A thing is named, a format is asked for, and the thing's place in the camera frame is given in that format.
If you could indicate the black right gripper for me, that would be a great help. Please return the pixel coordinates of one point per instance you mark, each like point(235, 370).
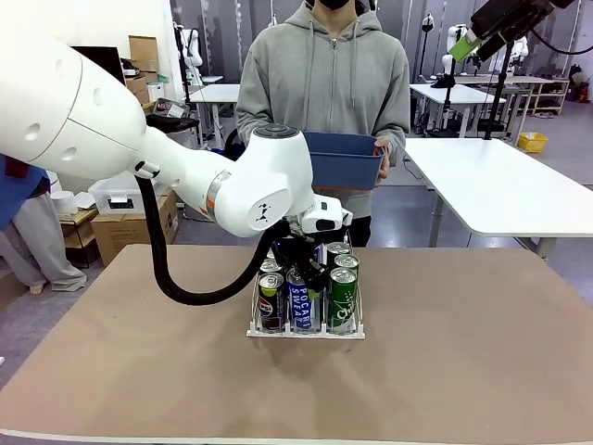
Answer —
point(509, 16)

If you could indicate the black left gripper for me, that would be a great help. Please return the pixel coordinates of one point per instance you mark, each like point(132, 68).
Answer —
point(296, 252)

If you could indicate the blue Pocari Sweat can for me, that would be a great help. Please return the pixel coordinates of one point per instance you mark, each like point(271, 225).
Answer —
point(301, 310)

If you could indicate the black Pepsi can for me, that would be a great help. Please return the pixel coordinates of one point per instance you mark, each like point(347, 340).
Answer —
point(271, 306)
point(270, 265)

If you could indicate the blue bin orange trim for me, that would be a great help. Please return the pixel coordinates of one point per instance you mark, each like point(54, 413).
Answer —
point(343, 169)

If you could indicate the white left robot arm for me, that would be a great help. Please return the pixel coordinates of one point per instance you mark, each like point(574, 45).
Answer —
point(92, 116)

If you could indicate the person's right forearm grey sleeve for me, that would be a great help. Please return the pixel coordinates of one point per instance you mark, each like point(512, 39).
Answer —
point(245, 120)

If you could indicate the person's left forearm grey sleeve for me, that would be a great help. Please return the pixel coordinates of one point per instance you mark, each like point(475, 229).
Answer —
point(396, 130)

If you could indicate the white lab robot arm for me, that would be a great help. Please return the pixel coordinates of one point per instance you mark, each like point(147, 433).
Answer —
point(447, 62)
point(194, 51)
point(521, 51)

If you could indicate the person's left hand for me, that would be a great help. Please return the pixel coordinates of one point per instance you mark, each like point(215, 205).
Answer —
point(387, 162)

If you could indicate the white lab table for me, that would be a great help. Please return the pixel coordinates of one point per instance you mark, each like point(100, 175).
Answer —
point(468, 95)
point(218, 92)

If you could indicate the black tripod stand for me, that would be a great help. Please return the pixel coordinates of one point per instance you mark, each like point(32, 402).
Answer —
point(496, 97)
point(447, 102)

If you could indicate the clear acrylic can rack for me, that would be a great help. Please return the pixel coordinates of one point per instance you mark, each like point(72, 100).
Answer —
point(324, 335)

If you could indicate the wooden lab bench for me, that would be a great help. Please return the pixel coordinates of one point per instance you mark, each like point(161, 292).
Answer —
point(533, 80)

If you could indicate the yellow plastic basket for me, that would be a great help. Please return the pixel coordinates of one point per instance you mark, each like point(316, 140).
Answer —
point(533, 143)

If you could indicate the large white table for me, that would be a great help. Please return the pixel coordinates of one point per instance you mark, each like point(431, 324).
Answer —
point(500, 185)

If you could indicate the black face mask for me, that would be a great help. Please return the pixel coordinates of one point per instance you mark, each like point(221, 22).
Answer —
point(334, 3)

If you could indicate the person in grey hoodie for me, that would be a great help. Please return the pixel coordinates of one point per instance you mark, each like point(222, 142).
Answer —
point(324, 83)

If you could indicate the large brown cardboard box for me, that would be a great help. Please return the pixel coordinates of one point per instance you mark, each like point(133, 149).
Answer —
point(125, 236)

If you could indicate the black bag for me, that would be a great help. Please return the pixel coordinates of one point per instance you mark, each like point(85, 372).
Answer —
point(171, 123)

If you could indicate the clear plastic storage box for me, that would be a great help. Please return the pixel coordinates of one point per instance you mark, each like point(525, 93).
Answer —
point(116, 199)

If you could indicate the black tray with items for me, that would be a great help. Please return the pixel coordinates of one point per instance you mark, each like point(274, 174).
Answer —
point(171, 109)

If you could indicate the white storage bin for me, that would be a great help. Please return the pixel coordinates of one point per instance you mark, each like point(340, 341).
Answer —
point(156, 92)

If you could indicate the small brown cardboard box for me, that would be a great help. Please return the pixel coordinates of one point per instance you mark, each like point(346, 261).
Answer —
point(137, 88)

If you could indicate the white paper roll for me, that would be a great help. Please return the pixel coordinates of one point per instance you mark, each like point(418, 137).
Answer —
point(64, 204)

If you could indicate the flat brown cardboard box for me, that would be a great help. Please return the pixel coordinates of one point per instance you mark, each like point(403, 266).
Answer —
point(143, 53)

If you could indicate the person in maroon top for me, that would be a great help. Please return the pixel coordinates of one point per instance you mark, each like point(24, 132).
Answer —
point(28, 241)

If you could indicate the black computer monitor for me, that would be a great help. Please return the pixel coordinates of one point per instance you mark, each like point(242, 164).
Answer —
point(106, 60)

